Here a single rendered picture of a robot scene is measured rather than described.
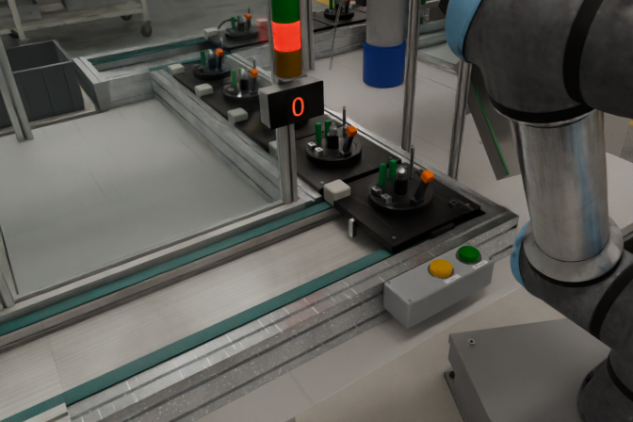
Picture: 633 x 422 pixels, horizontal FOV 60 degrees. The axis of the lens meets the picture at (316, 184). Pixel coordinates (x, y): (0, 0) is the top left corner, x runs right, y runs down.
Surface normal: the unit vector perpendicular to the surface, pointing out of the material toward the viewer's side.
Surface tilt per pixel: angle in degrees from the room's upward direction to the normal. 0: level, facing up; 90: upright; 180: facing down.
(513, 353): 2
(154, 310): 0
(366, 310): 90
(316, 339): 90
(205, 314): 0
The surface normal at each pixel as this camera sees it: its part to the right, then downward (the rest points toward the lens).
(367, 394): -0.03, -0.85
